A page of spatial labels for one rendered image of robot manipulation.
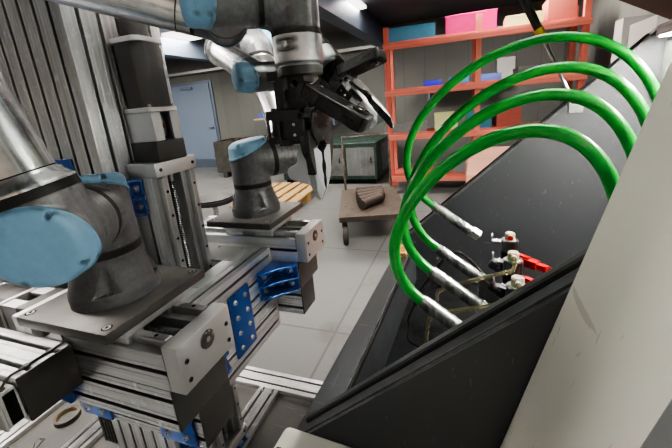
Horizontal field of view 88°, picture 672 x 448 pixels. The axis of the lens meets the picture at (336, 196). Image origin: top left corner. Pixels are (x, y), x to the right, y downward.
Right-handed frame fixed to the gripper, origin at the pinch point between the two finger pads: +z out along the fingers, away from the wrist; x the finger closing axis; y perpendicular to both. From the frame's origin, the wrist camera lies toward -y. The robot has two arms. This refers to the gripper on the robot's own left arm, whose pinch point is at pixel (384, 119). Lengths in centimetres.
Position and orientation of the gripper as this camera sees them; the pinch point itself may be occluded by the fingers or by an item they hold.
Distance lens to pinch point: 78.7
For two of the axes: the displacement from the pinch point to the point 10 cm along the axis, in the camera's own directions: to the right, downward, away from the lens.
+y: -6.2, 6.3, 4.6
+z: 5.4, 7.8, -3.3
